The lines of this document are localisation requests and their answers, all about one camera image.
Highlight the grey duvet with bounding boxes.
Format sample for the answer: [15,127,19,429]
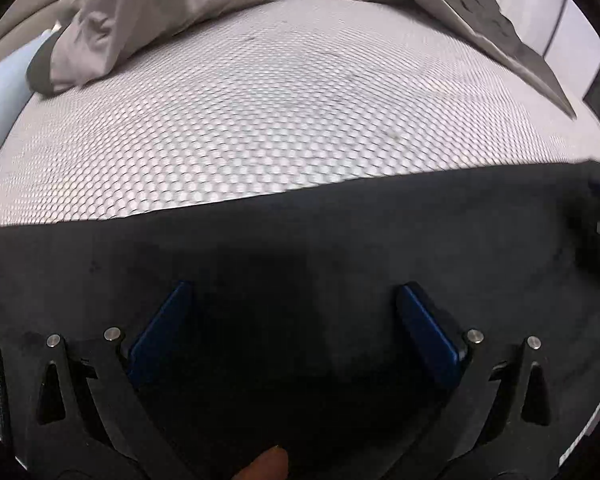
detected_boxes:
[27,0,576,117]

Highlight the black pants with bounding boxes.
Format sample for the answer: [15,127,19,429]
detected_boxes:
[0,162,600,479]

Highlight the light blue pillow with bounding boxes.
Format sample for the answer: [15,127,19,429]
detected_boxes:
[0,29,52,151]

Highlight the white honeycomb mattress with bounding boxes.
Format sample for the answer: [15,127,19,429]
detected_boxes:
[0,0,600,226]

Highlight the person's left hand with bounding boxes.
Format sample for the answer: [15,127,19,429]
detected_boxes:
[233,446,288,480]

